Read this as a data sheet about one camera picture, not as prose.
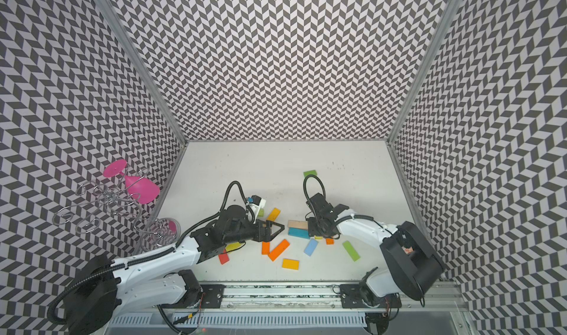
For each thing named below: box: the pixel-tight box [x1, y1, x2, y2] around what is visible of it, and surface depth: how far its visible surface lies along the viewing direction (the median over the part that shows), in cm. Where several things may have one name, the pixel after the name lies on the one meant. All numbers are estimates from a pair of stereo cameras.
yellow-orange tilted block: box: [265, 207, 282, 222], surface depth 93 cm
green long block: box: [342, 240, 362, 262], surface depth 86 cm
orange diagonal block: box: [267, 239, 291, 262], surface depth 84 cm
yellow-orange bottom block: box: [282, 258, 300, 271], surface depth 82 cm
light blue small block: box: [303, 238, 319, 257], surface depth 86 cm
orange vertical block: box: [261, 241, 271, 255], surface depth 85 cm
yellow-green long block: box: [225, 241, 246, 253], surface depth 69 cm
